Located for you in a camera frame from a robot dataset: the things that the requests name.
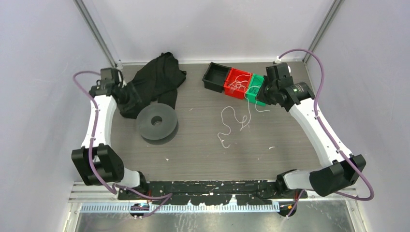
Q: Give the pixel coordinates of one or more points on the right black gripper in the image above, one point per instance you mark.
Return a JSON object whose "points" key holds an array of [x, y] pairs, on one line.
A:
{"points": [[260, 96]]}

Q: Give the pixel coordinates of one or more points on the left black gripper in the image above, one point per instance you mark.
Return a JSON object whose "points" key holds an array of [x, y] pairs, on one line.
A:
{"points": [[135, 101]]}

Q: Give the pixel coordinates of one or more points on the green plastic bin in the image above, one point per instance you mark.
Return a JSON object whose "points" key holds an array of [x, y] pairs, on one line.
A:
{"points": [[253, 89]]}

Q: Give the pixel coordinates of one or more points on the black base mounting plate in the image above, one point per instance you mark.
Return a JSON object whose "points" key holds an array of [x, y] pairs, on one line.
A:
{"points": [[246, 192]]}

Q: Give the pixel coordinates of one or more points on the black plastic bin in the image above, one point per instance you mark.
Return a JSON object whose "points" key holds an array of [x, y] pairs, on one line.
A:
{"points": [[215, 77]]}

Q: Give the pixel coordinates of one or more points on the black cloth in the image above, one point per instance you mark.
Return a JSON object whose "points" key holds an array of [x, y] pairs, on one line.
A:
{"points": [[157, 82]]}

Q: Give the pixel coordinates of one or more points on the grey plastic cable spool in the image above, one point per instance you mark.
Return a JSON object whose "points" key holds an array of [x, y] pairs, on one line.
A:
{"points": [[157, 123]]}

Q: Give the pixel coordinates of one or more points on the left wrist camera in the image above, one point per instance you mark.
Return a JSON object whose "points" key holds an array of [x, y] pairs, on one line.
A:
{"points": [[111, 79]]}

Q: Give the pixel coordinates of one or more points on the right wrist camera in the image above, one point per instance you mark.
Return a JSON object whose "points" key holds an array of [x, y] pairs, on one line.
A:
{"points": [[278, 60]]}

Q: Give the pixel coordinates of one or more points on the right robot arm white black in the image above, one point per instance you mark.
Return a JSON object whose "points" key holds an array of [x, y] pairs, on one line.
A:
{"points": [[339, 167]]}

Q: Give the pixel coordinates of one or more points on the red plastic bin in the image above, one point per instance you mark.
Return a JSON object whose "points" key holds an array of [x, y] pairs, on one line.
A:
{"points": [[237, 83]]}

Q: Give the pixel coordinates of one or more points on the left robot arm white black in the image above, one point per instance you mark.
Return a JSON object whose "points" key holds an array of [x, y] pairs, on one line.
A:
{"points": [[96, 161]]}

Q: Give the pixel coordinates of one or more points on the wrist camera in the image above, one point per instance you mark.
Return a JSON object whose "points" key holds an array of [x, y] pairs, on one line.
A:
{"points": [[111, 79], [278, 60]]}

